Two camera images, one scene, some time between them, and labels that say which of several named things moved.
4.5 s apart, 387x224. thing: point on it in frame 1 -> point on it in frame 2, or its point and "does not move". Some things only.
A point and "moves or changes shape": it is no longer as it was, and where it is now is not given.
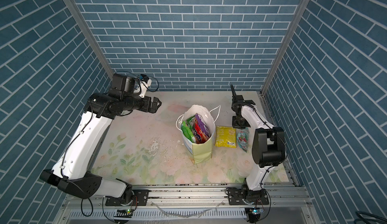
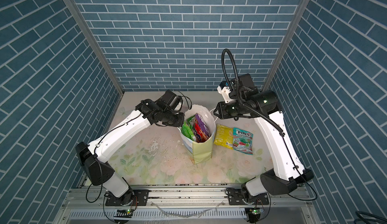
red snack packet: x=199 y=136 does not move
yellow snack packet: x=226 y=136 does not move
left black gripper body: x=145 y=106 -> x=174 y=119
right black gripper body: x=237 y=122 -> x=231 y=110
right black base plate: x=237 y=197 does not move
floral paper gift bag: x=199 y=152 does not move
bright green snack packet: x=187 y=126 does not move
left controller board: x=122 y=213 does not move
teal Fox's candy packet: x=243 y=138 moves or changes shape
